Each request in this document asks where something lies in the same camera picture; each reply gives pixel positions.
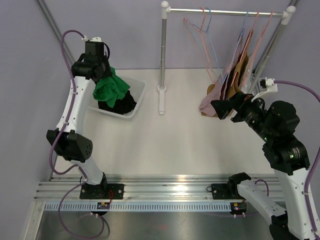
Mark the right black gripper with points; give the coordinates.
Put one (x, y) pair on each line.
(223, 107)

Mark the mauve tank top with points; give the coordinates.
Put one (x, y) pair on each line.
(205, 107)

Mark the pink wire hanger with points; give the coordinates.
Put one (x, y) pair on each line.
(196, 33)

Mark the black tank top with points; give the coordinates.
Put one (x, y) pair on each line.
(121, 106)

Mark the green tank top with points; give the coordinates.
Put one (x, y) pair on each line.
(110, 89)

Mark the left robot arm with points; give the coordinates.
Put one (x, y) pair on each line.
(67, 138)

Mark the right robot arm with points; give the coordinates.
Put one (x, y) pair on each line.
(286, 155)

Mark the brown tank top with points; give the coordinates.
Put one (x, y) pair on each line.
(231, 90)

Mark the white plastic basket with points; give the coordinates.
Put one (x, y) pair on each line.
(137, 90)

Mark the metal clothes rack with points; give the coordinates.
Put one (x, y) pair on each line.
(285, 17)

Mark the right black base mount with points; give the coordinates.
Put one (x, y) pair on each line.
(219, 191)

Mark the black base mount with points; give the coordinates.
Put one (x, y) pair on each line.
(115, 191)
(219, 191)

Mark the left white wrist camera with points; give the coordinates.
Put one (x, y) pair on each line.
(94, 39)

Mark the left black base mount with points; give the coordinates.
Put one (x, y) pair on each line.
(115, 191)

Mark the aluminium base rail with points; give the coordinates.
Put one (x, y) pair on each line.
(140, 188)

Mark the white slotted cable duct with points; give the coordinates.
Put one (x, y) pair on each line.
(139, 206)

